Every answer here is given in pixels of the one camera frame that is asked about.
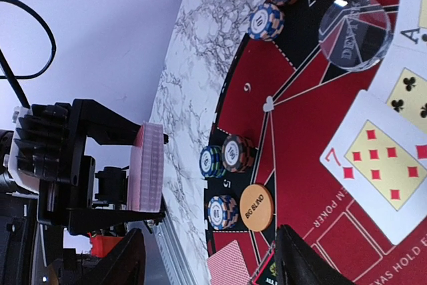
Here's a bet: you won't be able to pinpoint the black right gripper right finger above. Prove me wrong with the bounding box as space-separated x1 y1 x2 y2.
275 225 354 285

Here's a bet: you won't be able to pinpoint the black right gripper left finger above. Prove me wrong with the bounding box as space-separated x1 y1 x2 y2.
75 228 146 285

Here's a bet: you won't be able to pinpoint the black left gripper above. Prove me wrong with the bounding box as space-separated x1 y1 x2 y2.
5 99 165 236

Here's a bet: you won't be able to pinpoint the black triangular button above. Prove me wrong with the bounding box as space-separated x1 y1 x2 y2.
250 242 278 285

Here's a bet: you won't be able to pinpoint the red playing card deck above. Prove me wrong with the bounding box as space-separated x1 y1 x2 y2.
127 122 164 213

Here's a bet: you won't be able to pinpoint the orange round blind button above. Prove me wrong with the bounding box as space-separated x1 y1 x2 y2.
240 184 274 232

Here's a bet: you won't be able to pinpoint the white blue chip pile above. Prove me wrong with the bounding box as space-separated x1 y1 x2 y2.
207 195 239 230
248 3 285 41

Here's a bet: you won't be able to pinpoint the small orange black chip pile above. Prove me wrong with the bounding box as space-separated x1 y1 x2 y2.
222 135 255 173

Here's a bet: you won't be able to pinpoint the face up seven diamonds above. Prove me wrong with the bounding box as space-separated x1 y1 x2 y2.
320 90 426 245

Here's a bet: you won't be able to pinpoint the face up clubs card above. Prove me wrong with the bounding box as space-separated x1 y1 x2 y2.
368 45 427 132

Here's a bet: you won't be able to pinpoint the clear round dealer button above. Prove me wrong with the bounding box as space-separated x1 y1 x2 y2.
318 0 393 72

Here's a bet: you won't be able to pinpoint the face up ace card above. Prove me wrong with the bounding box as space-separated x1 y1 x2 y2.
394 0 426 53

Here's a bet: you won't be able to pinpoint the round red black poker mat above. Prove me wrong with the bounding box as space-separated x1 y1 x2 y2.
204 0 426 284

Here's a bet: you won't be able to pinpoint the aluminium front rail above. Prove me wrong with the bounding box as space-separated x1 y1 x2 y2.
151 198 197 285

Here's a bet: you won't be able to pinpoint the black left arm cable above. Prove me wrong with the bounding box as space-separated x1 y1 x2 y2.
0 0 57 109

